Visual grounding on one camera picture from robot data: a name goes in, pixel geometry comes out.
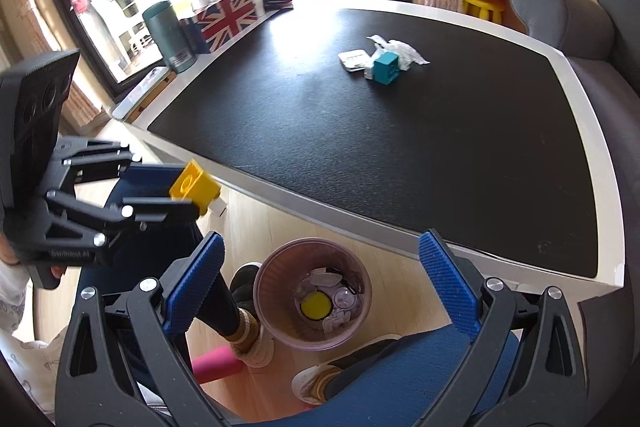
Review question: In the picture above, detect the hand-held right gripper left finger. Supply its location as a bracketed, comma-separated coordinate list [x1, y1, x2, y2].
[55, 231, 226, 427]

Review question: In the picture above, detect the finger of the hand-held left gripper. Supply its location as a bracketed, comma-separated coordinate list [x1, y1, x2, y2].
[52, 137, 187, 196]
[45, 189, 197, 252]

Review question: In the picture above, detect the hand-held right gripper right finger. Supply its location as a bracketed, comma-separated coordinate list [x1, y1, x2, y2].
[417, 229, 587, 427]

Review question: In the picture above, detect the yellow toy block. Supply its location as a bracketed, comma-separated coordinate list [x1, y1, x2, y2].
[169, 159, 222, 217]

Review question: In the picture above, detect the pink translucent waste bin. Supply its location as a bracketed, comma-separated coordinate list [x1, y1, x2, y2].
[252, 238, 373, 353]

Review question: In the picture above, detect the clear dome plastic container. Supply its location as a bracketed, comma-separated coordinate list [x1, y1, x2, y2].
[332, 286, 359, 311]

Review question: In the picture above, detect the white tissue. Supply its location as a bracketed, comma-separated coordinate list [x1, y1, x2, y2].
[322, 309, 352, 334]

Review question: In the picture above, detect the yellow round zip pouch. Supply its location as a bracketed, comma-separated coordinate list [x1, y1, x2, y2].
[300, 291, 333, 322]

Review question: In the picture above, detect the person's left forearm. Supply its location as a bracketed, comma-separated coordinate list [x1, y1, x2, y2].
[0, 264, 32, 333]

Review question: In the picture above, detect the person's left hand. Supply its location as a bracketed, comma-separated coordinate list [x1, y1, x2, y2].
[0, 232, 67, 280]

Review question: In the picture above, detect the black shoe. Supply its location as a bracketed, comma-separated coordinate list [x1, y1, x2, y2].
[230, 263, 263, 308]

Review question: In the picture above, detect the white flat tray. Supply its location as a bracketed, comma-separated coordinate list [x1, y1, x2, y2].
[112, 67, 177, 120]

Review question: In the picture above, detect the person's left slipper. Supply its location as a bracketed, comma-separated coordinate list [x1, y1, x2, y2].
[230, 307, 276, 369]

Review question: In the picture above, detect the person's slipper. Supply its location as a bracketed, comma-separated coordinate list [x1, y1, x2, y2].
[291, 364, 346, 407]
[230, 307, 276, 369]

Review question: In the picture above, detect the pink cylinder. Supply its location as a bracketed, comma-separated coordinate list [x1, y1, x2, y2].
[192, 347, 246, 390]

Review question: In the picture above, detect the person's right leg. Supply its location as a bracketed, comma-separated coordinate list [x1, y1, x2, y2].
[320, 329, 521, 427]

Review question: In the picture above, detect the white shelf rack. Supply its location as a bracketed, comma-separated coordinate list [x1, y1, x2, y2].
[111, 0, 153, 60]

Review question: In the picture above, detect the green thermos bottle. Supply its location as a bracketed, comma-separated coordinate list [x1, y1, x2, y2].
[142, 1, 198, 74]

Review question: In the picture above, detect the person's right slipper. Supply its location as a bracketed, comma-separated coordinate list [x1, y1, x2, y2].
[291, 364, 346, 407]

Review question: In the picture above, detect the flag print tissue box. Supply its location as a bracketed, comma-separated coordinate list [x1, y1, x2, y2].
[179, 0, 261, 55]

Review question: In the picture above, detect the teal toy block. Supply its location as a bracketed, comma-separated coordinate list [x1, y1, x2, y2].
[372, 52, 401, 86]

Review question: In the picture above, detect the crumpled white plastic wrap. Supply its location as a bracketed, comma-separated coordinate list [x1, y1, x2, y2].
[366, 35, 431, 70]

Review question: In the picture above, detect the white card packet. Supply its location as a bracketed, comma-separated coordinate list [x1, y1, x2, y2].
[338, 49, 373, 72]

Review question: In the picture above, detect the yellow plastic stool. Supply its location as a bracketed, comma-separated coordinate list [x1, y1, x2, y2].
[461, 0, 506, 25]

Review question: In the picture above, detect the grey sofa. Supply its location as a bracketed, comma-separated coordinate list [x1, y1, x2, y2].
[507, 0, 640, 358]

